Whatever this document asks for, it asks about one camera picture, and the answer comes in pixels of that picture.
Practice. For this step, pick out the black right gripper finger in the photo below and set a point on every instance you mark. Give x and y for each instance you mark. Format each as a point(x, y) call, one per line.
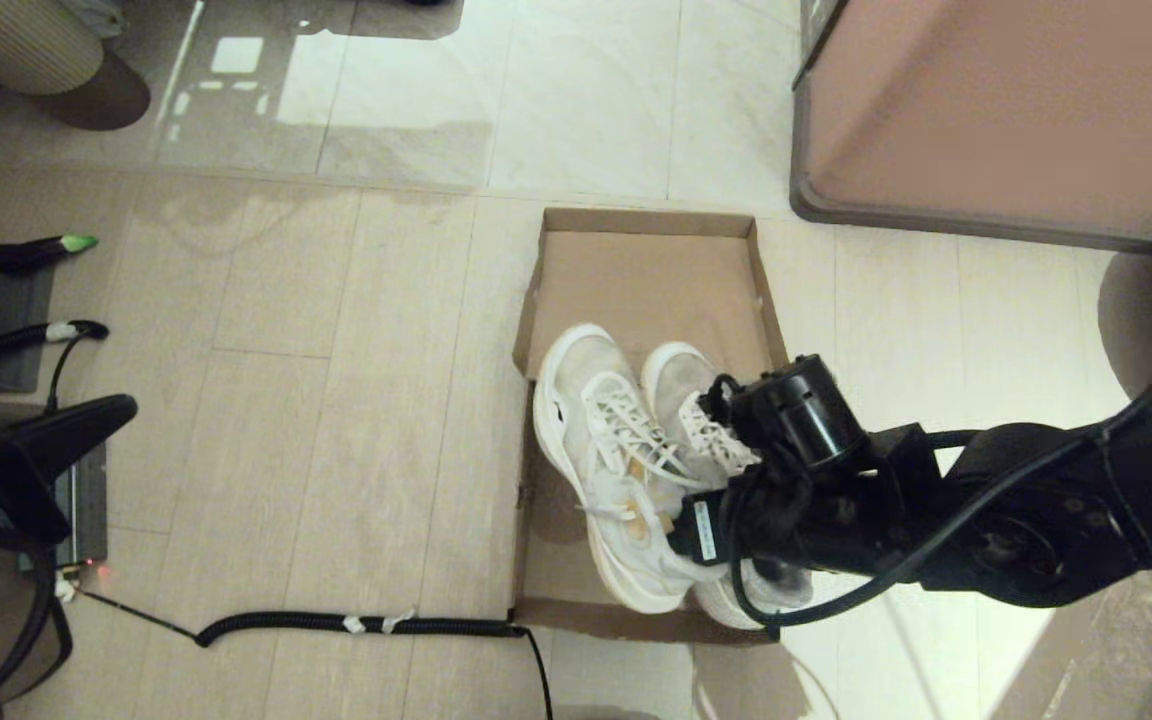
point(724, 400)

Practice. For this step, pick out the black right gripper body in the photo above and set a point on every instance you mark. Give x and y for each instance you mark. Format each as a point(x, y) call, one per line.
point(801, 410)

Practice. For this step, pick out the white mesh sneaker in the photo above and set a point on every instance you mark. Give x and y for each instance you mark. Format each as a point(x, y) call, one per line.
point(681, 375)

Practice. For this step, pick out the white sneaker with yellow tag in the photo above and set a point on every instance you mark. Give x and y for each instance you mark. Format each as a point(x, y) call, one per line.
point(596, 430)

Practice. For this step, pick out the brown cardboard shoe box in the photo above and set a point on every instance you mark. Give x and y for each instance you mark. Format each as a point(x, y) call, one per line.
point(636, 280)

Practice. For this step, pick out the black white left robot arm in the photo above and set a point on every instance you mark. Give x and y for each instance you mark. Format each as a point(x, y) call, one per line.
point(36, 450)

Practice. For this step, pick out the pink cabinet with dark trim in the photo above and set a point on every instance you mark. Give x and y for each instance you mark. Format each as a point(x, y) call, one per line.
point(1016, 100)

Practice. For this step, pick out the clear plastic wrap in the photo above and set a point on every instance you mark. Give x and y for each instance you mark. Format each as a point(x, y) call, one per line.
point(1136, 670)

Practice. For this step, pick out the grey metal power inverter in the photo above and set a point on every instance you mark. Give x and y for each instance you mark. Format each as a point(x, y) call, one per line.
point(86, 510)

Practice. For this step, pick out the white tape wad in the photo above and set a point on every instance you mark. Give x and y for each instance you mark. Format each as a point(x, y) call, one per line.
point(65, 588)

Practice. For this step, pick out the black rod with green tip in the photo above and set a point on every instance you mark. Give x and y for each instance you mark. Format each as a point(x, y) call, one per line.
point(36, 256)

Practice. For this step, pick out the grey crumpled cloth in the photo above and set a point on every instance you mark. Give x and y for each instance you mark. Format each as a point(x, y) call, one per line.
point(94, 16)

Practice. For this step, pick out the beige ribbed cylinder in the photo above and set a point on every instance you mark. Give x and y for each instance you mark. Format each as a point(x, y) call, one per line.
point(6, 40)

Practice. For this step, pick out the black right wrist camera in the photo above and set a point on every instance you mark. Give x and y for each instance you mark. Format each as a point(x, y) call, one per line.
point(701, 530)

